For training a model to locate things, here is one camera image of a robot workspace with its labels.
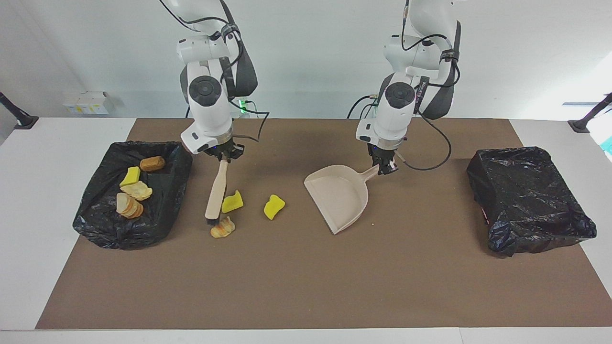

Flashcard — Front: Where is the small yellow sponge piece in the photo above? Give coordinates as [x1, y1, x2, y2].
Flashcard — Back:
[119, 166, 142, 188]

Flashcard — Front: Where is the black trash bag bin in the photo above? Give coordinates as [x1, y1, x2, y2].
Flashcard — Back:
[466, 146, 598, 258]
[72, 140, 194, 250]

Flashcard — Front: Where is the pale bread piece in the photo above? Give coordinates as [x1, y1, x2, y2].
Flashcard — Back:
[120, 181, 153, 201]

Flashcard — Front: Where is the black clamp stand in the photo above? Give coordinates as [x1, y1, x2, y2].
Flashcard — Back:
[568, 93, 612, 134]
[0, 92, 39, 130]

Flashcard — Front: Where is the brown table mat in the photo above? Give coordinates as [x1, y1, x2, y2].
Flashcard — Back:
[35, 118, 612, 330]

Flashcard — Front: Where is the yellow sponge piece with notch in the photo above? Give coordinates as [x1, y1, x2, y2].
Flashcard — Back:
[221, 190, 244, 214]

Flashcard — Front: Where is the irregular yellow sponge chunk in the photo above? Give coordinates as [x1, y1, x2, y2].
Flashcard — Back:
[263, 194, 286, 221]

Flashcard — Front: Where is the black left base cable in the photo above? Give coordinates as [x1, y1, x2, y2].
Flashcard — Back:
[348, 94, 379, 119]

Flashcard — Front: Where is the large striped bread roll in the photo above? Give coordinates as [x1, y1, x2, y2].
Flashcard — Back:
[116, 192, 144, 219]

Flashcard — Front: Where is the small striped bread roll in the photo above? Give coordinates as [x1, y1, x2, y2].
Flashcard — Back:
[210, 216, 236, 239]

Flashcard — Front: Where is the beige plastic dustpan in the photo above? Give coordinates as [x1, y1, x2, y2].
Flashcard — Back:
[304, 164, 383, 235]

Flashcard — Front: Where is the beige brush with black bristles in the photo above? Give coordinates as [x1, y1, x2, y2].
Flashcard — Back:
[205, 159, 229, 226]

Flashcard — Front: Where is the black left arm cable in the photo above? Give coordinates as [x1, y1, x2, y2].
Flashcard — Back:
[397, 0, 452, 172]

